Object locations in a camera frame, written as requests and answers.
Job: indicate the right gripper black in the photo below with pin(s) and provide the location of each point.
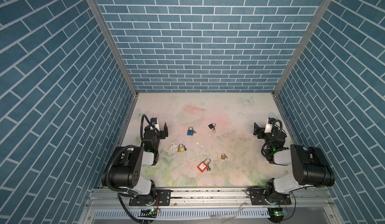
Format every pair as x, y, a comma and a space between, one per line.
258, 130

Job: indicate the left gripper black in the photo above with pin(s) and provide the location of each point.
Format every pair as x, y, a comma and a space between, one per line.
163, 133

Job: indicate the blue padlock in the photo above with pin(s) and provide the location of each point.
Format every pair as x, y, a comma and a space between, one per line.
191, 131

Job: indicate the brass padlock with key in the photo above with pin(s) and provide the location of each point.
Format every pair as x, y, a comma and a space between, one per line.
181, 148

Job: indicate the small brass padlock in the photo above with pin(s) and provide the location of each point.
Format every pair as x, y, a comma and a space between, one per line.
224, 156

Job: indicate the black padlock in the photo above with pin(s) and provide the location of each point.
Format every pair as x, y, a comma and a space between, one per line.
212, 126

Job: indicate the red padlock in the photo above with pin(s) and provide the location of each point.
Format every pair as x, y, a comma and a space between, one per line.
205, 165

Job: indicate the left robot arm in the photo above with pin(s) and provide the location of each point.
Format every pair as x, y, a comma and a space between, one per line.
123, 171

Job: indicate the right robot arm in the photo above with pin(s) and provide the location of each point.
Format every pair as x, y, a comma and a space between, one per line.
310, 167

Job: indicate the left controller board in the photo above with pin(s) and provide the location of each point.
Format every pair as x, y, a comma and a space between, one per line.
148, 213

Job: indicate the controller board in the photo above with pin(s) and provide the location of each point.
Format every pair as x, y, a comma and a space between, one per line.
276, 215
148, 213

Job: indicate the right controller board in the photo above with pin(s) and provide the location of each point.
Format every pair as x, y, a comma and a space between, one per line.
276, 215

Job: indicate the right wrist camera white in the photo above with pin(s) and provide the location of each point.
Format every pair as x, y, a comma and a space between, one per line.
269, 125

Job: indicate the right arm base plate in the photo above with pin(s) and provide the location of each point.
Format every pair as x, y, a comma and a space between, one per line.
258, 197

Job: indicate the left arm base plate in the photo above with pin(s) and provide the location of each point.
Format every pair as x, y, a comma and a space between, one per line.
156, 198

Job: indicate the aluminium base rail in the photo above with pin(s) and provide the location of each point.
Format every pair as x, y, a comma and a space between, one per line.
226, 205

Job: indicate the right corner aluminium post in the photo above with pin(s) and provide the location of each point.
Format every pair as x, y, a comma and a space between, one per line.
319, 13

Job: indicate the corner aluminium post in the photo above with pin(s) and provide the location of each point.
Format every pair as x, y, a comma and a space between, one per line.
319, 13
111, 43

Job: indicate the left corner aluminium post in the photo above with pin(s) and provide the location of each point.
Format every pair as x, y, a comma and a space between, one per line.
111, 43

